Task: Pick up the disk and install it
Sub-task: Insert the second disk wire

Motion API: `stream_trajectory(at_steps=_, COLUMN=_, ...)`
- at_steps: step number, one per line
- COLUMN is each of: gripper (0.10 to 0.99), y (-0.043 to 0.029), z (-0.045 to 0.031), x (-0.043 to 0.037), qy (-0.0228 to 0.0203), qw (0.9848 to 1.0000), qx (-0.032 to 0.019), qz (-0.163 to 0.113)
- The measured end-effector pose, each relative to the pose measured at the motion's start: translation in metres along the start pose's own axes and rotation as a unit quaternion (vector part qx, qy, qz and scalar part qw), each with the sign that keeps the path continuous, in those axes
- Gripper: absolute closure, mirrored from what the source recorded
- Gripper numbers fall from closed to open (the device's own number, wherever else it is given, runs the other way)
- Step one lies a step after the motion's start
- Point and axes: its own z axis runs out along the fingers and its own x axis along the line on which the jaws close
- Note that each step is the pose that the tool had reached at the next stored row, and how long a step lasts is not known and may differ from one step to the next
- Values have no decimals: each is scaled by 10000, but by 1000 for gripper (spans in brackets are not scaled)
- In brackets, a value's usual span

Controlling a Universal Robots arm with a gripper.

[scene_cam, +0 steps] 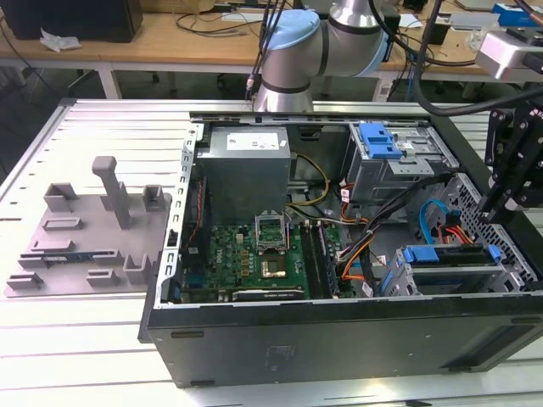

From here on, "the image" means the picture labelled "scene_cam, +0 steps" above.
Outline CPU socket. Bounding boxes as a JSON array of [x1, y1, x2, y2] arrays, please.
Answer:
[[258, 252, 290, 281]]

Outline metal socket cover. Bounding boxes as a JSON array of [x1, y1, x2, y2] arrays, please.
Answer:
[[253, 209, 291, 253]]

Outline gray power supply unit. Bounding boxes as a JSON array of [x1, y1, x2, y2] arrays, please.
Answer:
[[195, 126, 292, 215]]

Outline clear plastic bags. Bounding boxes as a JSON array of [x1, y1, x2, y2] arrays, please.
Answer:
[[466, 29, 489, 52]]

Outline spare RAM stick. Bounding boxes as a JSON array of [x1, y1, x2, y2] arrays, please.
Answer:
[[42, 253, 93, 265]]

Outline installed RAM stick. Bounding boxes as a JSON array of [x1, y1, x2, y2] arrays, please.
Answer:
[[299, 222, 326, 298], [316, 224, 340, 296]]

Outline orange power wire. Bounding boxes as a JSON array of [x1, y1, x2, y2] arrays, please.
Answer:
[[434, 224, 479, 246]]

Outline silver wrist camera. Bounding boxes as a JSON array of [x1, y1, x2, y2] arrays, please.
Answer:
[[474, 30, 543, 81]]

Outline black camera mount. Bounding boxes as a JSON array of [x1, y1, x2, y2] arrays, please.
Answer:
[[502, 25, 543, 73]]

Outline black graphics card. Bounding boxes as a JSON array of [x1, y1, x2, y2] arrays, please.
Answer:
[[220, 287, 307, 303]]

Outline gray metal drive cage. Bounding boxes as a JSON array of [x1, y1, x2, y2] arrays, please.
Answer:
[[345, 121, 460, 205]]

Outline small black box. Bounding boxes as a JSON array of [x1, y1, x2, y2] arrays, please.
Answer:
[[423, 20, 451, 46]]

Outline wooden desk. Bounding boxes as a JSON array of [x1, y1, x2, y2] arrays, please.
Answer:
[[377, 0, 543, 103], [0, 10, 391, 101]]

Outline crumpled white plastic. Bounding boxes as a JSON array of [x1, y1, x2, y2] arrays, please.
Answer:
[[40, 27, 81, 54]]

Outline empty blue disk carrier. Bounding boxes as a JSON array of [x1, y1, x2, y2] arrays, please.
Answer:
[[358, 121, 403, 161]]

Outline large black computer box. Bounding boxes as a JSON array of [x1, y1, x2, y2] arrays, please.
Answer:
[[0, 0, 143, 43]]

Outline gray parts rack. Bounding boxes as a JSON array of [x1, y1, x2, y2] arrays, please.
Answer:
[[3, 155, 176, 298]]

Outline black open PC case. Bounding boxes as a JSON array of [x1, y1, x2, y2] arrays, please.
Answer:
[[137, 110, 543, 389]]

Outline black case fan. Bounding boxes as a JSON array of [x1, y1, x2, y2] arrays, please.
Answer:
[[186, 176, 210, 255]]

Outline thin black cable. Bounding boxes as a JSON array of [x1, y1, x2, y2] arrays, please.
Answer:
[[247, 0, 283, 101]]

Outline blue white carton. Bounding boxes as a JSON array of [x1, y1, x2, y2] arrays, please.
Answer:
[[491, 2, 543, 27]]

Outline blue data wire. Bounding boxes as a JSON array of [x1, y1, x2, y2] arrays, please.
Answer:
[[418, 198, 462, 247]]

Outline black cable bundle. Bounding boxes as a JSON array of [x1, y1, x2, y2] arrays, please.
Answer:
[[337, 172, 457, 266]]

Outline green motherboard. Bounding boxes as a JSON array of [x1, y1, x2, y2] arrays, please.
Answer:
[[180, 220, 355, 303]]

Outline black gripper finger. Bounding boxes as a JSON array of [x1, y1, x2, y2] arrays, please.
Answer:
[[479, 109, 517, 224], [491, 120, 540, 221]]

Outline flat gray device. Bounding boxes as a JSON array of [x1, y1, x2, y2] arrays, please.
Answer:
[[449, 11, 495, 31]]

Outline red black twisted wire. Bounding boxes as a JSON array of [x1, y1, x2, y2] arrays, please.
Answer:
[[188, 180, 207, 252]]

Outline gray wire bundle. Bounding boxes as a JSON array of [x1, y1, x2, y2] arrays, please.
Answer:
[[288, 214, 370, 226]]

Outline orange wire loop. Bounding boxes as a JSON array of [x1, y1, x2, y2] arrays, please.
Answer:
[[341, 249, 367, 283]]

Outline metal disk bay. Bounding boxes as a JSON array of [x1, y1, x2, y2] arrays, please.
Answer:
[[377, 243, 529, 298]]

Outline yellow wire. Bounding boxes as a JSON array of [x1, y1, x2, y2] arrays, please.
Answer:
[[284, 153, 333, 209]]

